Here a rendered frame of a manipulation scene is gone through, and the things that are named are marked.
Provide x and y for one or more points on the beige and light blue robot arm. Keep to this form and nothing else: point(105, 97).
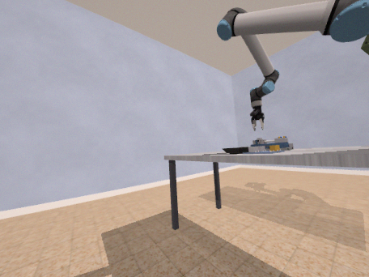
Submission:
point(345, 20)

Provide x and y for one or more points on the yellow-orange block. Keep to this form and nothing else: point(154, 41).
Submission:
point(274, 147)

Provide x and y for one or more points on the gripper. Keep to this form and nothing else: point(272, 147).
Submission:
point(259, 117)

